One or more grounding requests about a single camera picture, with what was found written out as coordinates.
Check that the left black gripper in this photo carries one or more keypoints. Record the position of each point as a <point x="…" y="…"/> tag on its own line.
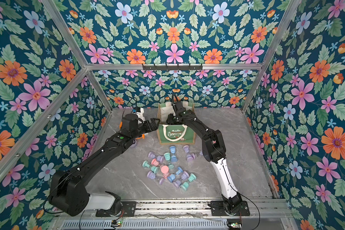
<point x="154" y="127"/>

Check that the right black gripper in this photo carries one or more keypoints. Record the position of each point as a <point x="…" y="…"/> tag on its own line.
<point x="171" y="117"/>

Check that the green canvas Christmas bag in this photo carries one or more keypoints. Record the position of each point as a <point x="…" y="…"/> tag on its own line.
<point x="172" y="134"/>

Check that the large pink hourglass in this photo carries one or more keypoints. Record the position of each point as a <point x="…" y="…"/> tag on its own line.
<point x="165" y="171"/>

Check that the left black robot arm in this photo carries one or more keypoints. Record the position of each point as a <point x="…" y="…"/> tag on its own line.
<point x="68" y="188"/>

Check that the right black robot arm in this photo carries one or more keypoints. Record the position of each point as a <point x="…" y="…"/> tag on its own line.
<point x="214" y="151"/>

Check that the blue hourglass near bag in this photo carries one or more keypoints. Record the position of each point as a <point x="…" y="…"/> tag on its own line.
<point x="172" y="149"/>

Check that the green hourglass left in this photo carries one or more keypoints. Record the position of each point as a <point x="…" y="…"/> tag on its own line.
<point x="146" y="164"/>

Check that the purple hourglass centre right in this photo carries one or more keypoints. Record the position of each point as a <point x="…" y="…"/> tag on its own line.
<point x="190" y="157"/>

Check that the purple hourglass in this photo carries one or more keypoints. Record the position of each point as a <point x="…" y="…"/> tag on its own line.
<point x="151" y="175"/>
<point x="190" y="157"/>

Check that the purple hourglass bottom left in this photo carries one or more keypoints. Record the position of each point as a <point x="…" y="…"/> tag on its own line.
<point x="151" y="175"/>

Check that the blue hourglass bottom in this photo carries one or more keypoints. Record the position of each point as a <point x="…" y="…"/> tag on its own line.
<point x="171" y="178"/>

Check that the green hourglass bottom right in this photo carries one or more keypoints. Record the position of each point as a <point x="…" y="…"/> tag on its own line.
<point x="185" y="185"/>

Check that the orange whale toy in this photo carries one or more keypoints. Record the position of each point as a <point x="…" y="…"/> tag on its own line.
<point x="141" y="136"/>

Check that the black hook rail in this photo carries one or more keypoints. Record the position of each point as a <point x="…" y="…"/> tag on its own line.
<point x="172" y="67"/>

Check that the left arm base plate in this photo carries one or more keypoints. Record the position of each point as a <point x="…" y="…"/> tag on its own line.
<point x="120" y="208"/>

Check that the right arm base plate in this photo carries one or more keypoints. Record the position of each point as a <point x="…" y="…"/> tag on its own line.
<point x="222" y="208"/>

